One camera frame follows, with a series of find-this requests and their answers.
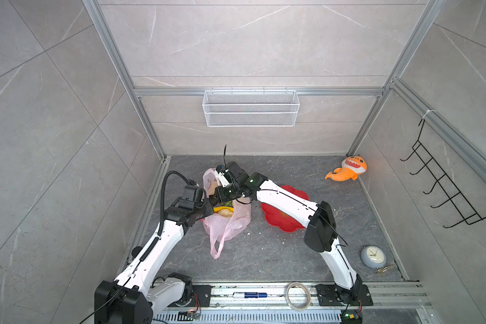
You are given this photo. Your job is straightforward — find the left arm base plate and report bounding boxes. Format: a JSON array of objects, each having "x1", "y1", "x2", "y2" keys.
[{"x1": 175, "y1": 285, "x2": 213, "y2": 308}]

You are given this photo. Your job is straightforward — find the white tape roll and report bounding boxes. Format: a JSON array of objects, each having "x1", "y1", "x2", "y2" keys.
[{"x1": 284, "y1": 282, "x2": 312, "y2": 312}]

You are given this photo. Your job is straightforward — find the orange shark plush toy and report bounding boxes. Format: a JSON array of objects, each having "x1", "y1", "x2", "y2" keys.
[{"x1": 325, "y1": 156, "x2": 367, "y2": 182}]

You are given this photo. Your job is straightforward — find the blue white marker pen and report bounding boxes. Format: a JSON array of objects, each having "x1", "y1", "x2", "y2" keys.
[{"x1": 232, "y1": 292, "x2": 268, "y2": 299}]

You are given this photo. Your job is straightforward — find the small grey alarm clock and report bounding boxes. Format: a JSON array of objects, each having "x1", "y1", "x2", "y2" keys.
[{"x1": 360, "y1": 245, "x2": 387, "y2": 269}]

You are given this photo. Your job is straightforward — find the yellow banana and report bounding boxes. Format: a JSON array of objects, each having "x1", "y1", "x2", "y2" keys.
[{"x1": 214, "y1": 206, "x2": 234, "y2": 217}]

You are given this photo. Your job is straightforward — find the pink plastic bag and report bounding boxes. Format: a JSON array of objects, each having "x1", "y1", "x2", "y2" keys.
[{"x1": 201, "y1": 167, "x2": 252, "y2": 260}]

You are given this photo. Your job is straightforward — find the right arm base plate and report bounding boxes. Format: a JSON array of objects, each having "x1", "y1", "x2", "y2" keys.
[{"x1": 315, "y1": 284, "x2": 373, "y2": 306}]

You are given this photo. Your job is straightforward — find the black wire hook rack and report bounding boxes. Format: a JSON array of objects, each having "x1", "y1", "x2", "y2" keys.
[{"x1": 400, "y1": 119, "x2": 486, "y2": 229}]

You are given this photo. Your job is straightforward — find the white wire mesh basket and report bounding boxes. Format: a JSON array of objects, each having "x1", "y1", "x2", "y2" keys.
[{"x1": 202, "y1": 90, "x2": 301, "y2": 128}]

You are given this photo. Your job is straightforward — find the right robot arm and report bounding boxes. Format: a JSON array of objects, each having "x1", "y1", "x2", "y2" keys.
[{"x1": 205, "y1": 161, "x2": 363, "y2": 303}]

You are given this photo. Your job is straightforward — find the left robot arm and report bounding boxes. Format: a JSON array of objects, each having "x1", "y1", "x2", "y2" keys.
[{"x1": 93, "y1": 185, "x2": 213, "y2": 323}]

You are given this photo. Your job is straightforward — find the red flower-shaped bowl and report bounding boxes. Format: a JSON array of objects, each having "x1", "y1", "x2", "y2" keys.
[{"x1": 261, "y1": 185, "x2": 309, "y2": 233}]

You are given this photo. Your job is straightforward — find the black corrugated cable conduit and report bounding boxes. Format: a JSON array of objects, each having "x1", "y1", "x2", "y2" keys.
[{"x1": 157, "y1": 170, "x2": 197, "y2": 236}]

